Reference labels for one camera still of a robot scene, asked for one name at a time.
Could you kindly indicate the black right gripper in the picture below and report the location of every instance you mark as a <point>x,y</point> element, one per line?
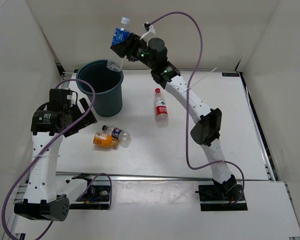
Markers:
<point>129,51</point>

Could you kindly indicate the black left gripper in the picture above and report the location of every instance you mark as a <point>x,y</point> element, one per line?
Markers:
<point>75,129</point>

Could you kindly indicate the red label water bottle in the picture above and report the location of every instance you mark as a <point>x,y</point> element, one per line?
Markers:
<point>160,109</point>

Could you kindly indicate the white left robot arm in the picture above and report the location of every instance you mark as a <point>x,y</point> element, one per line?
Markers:
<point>51,122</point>

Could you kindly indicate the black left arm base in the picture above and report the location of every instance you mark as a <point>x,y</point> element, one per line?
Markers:
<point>87,192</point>

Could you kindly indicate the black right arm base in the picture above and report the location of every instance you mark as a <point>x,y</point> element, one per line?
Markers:
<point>213,200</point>

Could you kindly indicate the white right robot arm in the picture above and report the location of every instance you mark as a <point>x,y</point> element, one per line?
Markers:
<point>206,131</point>

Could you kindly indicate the dark green plastic bin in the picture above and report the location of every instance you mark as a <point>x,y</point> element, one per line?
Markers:
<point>107,85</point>

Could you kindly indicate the orange juice bottle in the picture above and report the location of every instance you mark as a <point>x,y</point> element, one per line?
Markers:
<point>105,140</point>

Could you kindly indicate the black cap Pepsi bottle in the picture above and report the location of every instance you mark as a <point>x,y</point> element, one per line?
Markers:
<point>124,137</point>

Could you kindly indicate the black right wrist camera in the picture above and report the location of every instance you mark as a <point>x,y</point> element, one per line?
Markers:
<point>136,39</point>

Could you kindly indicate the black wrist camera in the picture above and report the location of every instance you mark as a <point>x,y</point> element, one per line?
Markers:
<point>60,99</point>
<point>136,39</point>

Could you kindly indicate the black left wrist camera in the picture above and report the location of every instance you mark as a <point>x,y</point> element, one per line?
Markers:
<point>60,99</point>

